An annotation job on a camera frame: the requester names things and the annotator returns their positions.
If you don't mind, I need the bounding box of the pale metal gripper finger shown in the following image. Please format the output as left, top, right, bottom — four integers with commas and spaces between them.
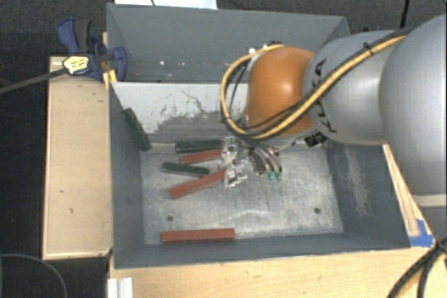
220, 136, 246, 167
223, 165, 250, 190

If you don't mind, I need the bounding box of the red-brown flat block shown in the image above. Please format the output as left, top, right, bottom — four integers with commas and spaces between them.
168, 169, 228, 200
160, 228, 236, 245
178, 148, 224, 165

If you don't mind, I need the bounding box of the dark green flat block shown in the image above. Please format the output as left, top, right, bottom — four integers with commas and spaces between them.
122, 107, 153, 152
161, 161, 211, 177
174, 139, 224, 155

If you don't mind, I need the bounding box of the grey metal bin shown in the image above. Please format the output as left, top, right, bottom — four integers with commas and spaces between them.
105, 2, 411, 269

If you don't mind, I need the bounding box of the pale wood flat board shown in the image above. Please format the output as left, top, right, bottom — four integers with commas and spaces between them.
41, 55, 115, 261

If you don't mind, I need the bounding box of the black cylinder on white bracket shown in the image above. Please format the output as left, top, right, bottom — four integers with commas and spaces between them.
302, 130, 329, 149

